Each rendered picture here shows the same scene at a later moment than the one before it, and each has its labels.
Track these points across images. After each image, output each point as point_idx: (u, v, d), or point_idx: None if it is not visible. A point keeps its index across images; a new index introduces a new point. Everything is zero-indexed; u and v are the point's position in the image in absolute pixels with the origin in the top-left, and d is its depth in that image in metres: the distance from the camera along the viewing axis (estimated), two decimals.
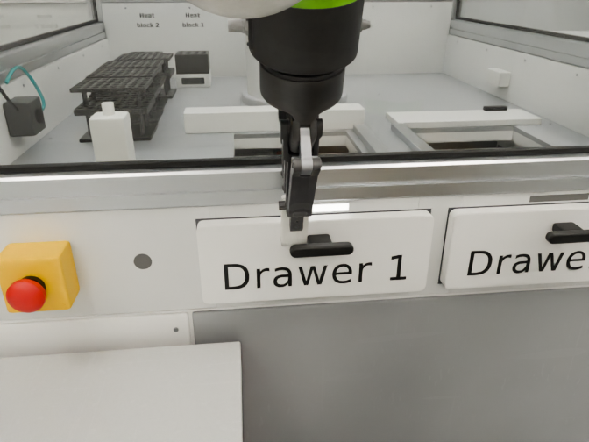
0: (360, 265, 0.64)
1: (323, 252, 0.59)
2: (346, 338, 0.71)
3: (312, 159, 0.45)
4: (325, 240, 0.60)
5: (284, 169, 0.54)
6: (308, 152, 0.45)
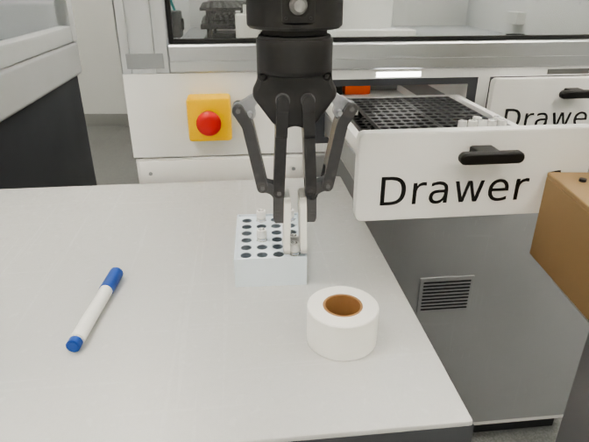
0: (518, 181, 0.62)
1: (494, 159, 0.57)
2: None
3: (348, 100, 0.53)
4: (493, 149, 0.58)
5: (281, 169, 0.54)
6: (344, 97, 0.53)
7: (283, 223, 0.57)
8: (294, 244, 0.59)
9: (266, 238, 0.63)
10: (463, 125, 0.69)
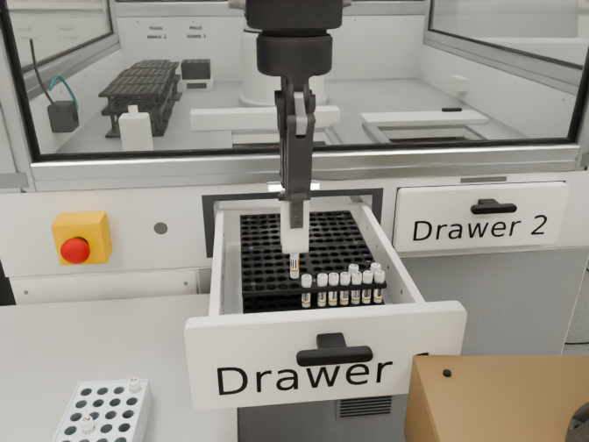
0: (379, 365, 0.54)
1: (337, 360, 0.49)
2: None
3: (306, 114, 0.47)
4: (338, 344, 0.50)
5: (282, 161, 0.56)
6: (302, 110, 0.48)
7: None
8: (319, 275, 0.61)
9: (92, 429, 0.55)
10: (333, 281, 0.61)
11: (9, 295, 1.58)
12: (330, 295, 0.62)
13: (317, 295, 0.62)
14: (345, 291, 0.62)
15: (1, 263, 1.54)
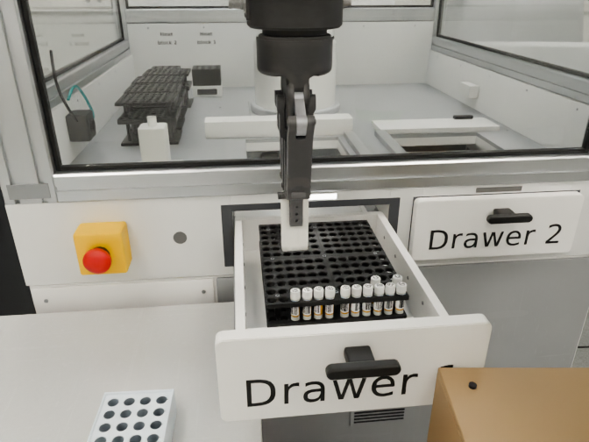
0: (404, 376, 0.55)
1: (365, 374, 0.50)
2: None
3: (306, 116, 0.47)
4: (366, 357, 0.51)
5: (282, 162, 0.56)
6: (302, 110, 0.48)
7: (287, 217, 0.59)
8: (343, 287, 0.62)
9: (307, 300, 0.62)
10: (356, 293, 0.62)
11: (19, 299, 1.59)
12: (353, 307, 0.63)
13: (340, 307, 0.63)
14: (368, 302, 0.63)
15: (12, 267, 1.55)
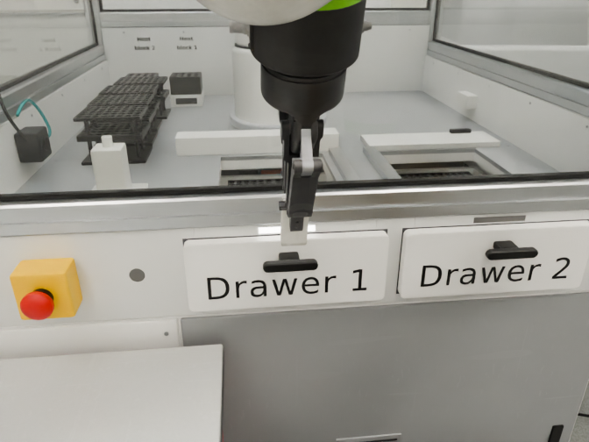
0: (326, 278, 0.74)
1: (292, 267, 0.68)
2: (316, 340, 0.81)
3: (313, 160, 0.45)
4: (294, 257, 0.70)
5: (284, 169, 0.54)
6: (309, 153, 0.45)
7: None
8: None
9: None
10: None
11: None
12: None
13: None
14: None
15: None
